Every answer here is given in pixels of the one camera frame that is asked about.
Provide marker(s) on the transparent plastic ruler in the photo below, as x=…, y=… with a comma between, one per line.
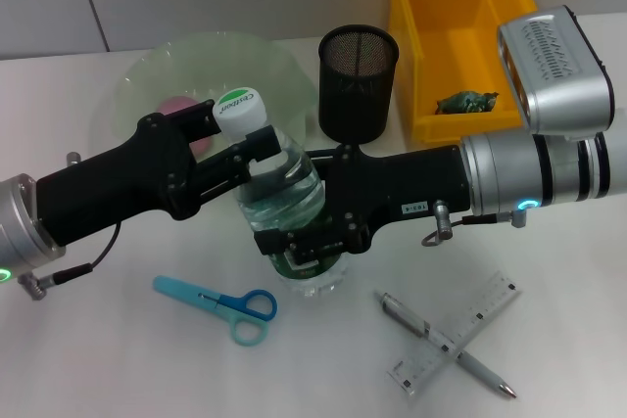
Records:
x=485, y=305

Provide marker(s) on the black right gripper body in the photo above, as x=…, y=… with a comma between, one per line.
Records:
x=397, y=183

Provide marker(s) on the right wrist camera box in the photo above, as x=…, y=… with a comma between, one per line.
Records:
x=563, y=75

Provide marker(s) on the pink peach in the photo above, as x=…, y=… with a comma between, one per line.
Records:
x=171, y=106

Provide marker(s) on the yellow plastic bin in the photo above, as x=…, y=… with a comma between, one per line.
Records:
x=441, y=46

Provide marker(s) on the blue scissors with sheath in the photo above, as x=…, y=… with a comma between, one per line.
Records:
x=245, y=308

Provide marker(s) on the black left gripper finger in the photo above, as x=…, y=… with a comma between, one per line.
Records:
x=196, y=119
x=259, y=144

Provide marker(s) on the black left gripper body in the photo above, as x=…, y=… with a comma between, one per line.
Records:
x=112, y=183

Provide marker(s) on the grey silver pen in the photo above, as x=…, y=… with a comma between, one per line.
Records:
x=406, y=317

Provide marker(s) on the green glass fruit plate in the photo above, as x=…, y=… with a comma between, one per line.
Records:
x=245, y=65

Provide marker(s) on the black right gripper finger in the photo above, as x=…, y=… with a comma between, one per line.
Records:
x=318, y=242
x=330, y=154

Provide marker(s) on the green plastic wrapper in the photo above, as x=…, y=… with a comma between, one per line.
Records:
x=467, y=102

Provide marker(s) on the clear green-label water bottle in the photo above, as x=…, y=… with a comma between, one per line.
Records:
x=284, y=188

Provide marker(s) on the black mesh pen holder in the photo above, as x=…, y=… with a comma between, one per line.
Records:
x=355, y=90

